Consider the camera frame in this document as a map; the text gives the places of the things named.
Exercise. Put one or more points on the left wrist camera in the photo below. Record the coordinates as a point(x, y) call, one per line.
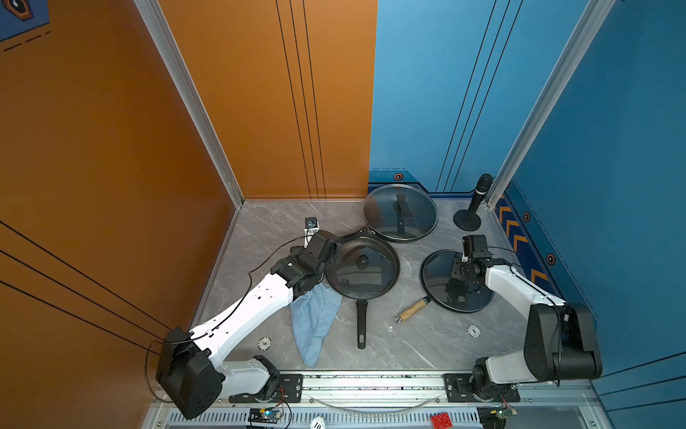
point(311, 228)

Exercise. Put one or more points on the red perforated block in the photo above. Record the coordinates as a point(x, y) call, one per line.
point(441, 421)

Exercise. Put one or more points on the glass lid of pan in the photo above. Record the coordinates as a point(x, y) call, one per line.
point(445, 279)

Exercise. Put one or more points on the glass lid on rear pan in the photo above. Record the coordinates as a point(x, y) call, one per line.
point(401, 210)

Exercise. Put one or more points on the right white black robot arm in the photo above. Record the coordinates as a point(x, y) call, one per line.
point(561, 338)

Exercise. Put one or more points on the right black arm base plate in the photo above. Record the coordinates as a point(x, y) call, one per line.
point(462, 387)

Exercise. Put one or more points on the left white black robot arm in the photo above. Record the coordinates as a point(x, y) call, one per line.
point(192, 369)

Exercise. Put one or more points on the left white round marker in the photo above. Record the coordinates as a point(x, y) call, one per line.
point(264, 343)

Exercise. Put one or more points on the aluminium front rail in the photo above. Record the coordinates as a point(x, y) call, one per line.
point(404, 388)

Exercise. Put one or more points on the light blue microfibre cloth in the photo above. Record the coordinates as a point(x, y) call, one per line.
point(312, 316)

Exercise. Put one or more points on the white round marker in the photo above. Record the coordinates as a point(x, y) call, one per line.
point(264, 343)
point(474, 331)

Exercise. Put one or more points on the right circuit board with wires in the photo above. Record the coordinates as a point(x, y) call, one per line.
point(504, 412)

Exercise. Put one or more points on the glass lid on frying pan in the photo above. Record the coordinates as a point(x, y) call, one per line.
point(363, 266)

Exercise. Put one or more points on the black microphone on stand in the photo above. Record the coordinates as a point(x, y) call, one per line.
point(468, 219)

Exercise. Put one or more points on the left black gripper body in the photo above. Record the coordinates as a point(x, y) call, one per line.
point(335, 251)

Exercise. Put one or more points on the right white round marker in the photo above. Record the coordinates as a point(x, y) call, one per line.
point(474, 331)

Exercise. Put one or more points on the small green circuit board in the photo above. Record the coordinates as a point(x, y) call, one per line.
point(264, 418)

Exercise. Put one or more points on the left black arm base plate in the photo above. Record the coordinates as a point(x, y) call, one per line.
point(283, 387)

